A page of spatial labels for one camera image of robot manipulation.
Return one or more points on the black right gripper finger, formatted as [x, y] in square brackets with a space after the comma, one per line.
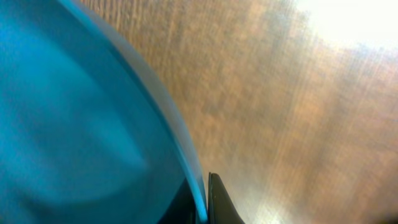
[221, 209]

